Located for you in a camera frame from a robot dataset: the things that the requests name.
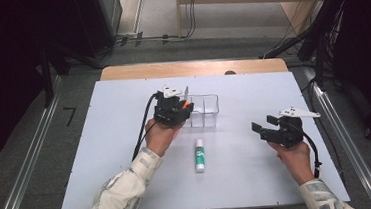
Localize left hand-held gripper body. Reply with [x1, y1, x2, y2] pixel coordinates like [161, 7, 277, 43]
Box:
[151, 83, 189, 129]

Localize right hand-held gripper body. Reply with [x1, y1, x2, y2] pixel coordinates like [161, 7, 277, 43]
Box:
[263, 104, 324, 151]

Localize silver pen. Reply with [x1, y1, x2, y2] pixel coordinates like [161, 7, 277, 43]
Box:
[182, 85, 191, 103]

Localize clear plastic pen organizer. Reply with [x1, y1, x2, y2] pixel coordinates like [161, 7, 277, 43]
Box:
[181, 93, 222, 131]

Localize white green glue stick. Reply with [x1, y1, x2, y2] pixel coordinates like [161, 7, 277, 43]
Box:
[193, 137, 207, 174]

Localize person's left hand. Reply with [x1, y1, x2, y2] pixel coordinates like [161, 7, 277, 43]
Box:
[143, 115, 189, 160]

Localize person's right hand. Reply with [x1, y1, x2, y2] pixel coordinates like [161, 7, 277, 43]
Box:
[268, 139, 315, 189]

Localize wooden table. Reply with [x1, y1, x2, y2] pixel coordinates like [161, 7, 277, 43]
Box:
[98, 51, 289, 87]

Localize white table board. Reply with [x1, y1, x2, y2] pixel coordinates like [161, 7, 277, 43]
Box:
[49, 61, 351, 209]

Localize dark curtain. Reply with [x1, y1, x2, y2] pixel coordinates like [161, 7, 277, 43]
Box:
[327, 0, 371, 152]
[0, 0, 92, 170]

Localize black cabinet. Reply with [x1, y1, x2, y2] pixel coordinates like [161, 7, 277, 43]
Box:
[71, 0, 127, 59]

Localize black metal stand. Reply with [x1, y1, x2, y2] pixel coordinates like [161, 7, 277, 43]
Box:
[36, 40, 104, 109]

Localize left hand-held gripper cable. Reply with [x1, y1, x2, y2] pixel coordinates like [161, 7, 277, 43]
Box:
[126, 92, 164, 163]

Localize hand-held gripper cable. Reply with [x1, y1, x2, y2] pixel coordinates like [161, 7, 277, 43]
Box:
[126, 92, 164, 163]
[300, 128, 324, 180]

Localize right hand-held gripper cable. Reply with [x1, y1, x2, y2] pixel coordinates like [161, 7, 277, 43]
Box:
[300, 128, 324, 180]

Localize metal floor rail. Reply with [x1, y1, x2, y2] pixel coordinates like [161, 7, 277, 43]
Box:
[0, 75, 73, 209]
[300, 61, 371, 209]

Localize floor cable with plugs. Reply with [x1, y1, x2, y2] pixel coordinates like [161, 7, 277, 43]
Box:
[114, 28, 183, 48]

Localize hanging black cable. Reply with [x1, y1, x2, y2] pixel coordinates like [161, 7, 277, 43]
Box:
[178, 0, 200, 40]

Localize bundle of black cables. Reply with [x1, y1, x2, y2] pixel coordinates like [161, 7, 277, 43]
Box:
[255, 0, 354, 94]

